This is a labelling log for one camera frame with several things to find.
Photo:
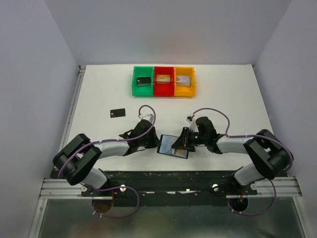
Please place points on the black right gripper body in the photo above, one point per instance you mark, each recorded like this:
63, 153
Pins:
196, 138

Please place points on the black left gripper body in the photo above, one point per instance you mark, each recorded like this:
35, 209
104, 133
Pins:
143, 142

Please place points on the black leather card holder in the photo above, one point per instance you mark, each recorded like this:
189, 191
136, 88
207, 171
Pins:
179, 153

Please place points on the grey credit card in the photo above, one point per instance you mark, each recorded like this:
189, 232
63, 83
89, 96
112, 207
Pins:
116, 113

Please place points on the silver VIP credit card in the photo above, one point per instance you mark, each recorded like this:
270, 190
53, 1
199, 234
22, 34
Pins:
166, 142

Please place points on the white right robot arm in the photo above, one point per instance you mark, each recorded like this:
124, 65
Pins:
268, 155

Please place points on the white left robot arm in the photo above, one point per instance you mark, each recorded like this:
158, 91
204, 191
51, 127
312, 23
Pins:
75, 162

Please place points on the black credit card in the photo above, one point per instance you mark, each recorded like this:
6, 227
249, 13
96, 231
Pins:
143, 81

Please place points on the gold credit card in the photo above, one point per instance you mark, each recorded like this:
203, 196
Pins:
163, 79

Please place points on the green plastic bin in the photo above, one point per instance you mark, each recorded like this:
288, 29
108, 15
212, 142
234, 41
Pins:
142, 71

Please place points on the red plastic bin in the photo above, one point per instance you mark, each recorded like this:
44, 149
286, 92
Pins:
164, 90

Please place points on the yellow plastic bin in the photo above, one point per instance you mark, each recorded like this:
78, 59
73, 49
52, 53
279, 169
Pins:
182, 91

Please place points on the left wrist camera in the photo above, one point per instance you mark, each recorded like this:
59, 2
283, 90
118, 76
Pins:
148, 117

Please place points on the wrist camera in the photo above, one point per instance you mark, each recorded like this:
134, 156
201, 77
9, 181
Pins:
190, 122
148, 117

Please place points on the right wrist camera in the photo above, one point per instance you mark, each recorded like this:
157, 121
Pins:
190, 122

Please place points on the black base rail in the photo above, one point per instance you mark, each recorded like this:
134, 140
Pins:
169, 188

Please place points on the aluminium frame rail left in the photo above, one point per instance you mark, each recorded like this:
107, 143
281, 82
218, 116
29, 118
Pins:
42, 203

